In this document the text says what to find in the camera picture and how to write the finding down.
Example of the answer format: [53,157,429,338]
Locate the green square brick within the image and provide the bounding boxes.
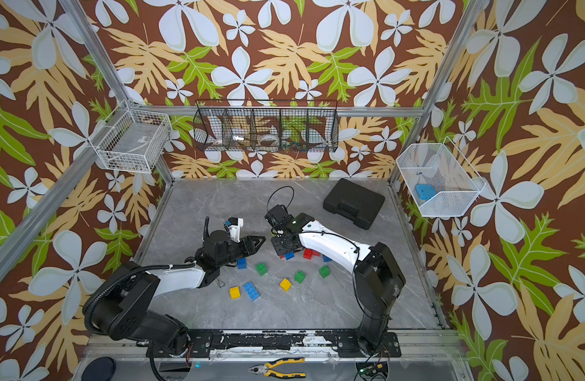
[319,265,331,279]
[294,271,306,284]
[255,263,268,276]

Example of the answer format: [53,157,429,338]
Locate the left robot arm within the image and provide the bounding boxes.
[82,217,266,357]

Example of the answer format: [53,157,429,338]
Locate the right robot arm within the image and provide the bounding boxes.
[265,204,406,354]

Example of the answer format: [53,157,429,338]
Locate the yellow square brick middle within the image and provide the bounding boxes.
[280,278,292,292]

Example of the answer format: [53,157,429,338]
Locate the yellow square brick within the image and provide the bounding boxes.
[229,287,241,300]
[280,278,292,292]

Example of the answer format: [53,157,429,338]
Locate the yellow square brick left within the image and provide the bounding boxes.
[229,287,241,300]

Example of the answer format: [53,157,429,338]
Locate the light blue long brick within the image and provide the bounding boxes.
[243,282,260,301]

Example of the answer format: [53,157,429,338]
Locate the black plastic tool case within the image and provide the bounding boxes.
[323,179,386,230]

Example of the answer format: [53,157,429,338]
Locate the blue object in basket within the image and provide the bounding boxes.
[415,184,437,201]

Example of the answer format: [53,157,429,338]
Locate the small electronics board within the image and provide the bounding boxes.
[354,362,389,381]

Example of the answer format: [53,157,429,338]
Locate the black round disc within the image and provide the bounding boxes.
[81,357,116,381]

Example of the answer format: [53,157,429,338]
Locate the black wire basket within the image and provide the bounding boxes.
[191,99,340,152]

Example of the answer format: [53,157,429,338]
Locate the white wire basket left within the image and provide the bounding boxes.
[91,101,172,174]

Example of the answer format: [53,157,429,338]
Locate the white wire basket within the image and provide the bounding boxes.
[396,138,487,219]
[91,101,172,174]

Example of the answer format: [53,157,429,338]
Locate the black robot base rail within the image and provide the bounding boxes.
[156,329,401,358]

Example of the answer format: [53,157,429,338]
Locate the yellow handled pliers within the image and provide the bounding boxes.
[247,356,307,379]

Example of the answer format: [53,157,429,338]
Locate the white wire basket right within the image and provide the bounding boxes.
[396,138,487,219]

